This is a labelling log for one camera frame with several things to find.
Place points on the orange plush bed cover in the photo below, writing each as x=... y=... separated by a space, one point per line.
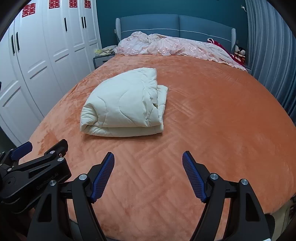
x=222 y=115

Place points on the red pillow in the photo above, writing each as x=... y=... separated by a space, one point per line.
x=210 y=40

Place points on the yellowish cloth on nightstand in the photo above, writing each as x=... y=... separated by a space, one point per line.
x=109 y=50

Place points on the red double-happiness sticker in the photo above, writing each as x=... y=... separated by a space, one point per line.
x=87 y=4
x=73 y=4
x=29 y=9
x=54 y=4

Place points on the plush dolls on nightstand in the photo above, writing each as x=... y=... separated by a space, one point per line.
x=239 y=54

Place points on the right nightstand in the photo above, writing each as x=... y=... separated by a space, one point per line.
x=247 y=68

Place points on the white panelled wardrobe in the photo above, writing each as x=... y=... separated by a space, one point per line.
x=43 y=56

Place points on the dark grey left nightstand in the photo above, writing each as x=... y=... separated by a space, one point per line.
x=100 y=60

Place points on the white quilt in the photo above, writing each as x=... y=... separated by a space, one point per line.
x=130 y=104

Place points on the blue-grey pleated curtain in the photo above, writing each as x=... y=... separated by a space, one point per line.
x=271 y=52

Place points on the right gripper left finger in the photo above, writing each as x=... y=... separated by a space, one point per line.
x=51 y=217

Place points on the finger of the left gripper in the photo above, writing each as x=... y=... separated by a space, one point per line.
x=12 y=157
x=55 y=149

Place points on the blue upholstered headboard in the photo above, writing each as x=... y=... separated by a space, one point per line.
x=181 y=26

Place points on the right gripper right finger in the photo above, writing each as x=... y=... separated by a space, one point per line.
x=246 y=219

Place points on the pink floral crumpled duvet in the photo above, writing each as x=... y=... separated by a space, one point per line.
x=139 y=43

